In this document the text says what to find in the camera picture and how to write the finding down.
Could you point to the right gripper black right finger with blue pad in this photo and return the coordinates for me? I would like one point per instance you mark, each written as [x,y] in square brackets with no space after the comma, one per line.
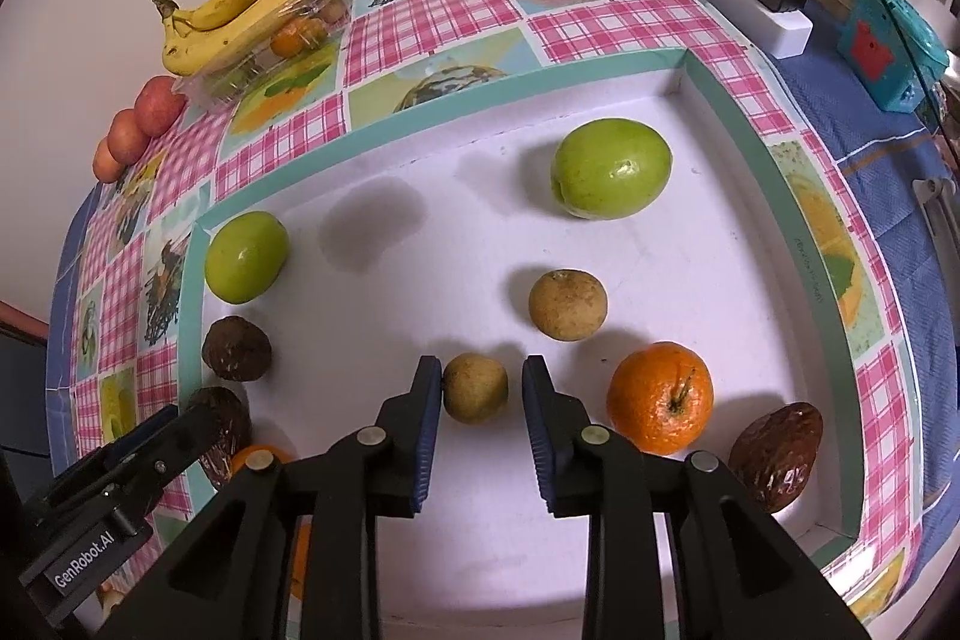
[676,548]

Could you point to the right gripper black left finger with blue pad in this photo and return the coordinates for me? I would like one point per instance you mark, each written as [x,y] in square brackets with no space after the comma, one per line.
[228,574]

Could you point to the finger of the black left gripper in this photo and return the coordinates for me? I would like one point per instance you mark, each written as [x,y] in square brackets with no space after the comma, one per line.
[94,517]

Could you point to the orange tangerine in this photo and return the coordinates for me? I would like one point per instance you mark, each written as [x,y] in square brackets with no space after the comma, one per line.
[257,456]
[300,558]

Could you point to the dark brown date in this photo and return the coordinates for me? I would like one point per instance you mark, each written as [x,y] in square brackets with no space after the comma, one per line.
[237,350]
[775,455]
[234,432]

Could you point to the orange tangerine tray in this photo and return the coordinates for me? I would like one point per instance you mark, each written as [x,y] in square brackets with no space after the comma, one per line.
[661,398]

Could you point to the brown longan fruit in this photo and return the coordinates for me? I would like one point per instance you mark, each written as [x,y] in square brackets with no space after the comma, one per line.
[568,304]
[475,388]

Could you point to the small green jujube fruit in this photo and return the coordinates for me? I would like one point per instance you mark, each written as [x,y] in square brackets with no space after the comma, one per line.
[246,256]

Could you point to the large green jujube fruit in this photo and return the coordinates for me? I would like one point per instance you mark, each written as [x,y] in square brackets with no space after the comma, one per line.
[609,169]

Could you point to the white tray teal rim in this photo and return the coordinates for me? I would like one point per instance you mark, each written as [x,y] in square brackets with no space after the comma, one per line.
[423,235]

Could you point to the small orange peach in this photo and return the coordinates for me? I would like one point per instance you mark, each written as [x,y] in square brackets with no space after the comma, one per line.
[106,168]

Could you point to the medium red apple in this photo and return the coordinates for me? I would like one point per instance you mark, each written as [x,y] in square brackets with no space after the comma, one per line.
[126,141]

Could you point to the large red apple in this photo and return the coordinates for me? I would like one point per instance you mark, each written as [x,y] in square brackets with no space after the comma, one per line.
[158,106]

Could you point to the smartphone on stand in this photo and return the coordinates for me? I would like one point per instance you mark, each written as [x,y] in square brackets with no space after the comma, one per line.
[938,199]

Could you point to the lower yellow banana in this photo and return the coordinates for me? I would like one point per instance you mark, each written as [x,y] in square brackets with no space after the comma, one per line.
[188,51]

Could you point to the tangerine inside plastic container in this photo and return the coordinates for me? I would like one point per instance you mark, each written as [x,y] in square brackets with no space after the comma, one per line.
[290,40]

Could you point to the white power strip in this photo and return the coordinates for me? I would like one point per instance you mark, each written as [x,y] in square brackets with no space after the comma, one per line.
[782,34]

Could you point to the clear plastic fruit container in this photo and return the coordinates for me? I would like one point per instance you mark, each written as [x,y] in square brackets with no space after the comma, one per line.
[218,67]

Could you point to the teal plastic toy box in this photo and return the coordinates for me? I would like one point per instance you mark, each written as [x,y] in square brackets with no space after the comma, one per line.
[894,51]

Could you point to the pink checkered fruit tablecloth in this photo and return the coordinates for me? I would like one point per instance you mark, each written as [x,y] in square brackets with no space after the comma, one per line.
[118,321]

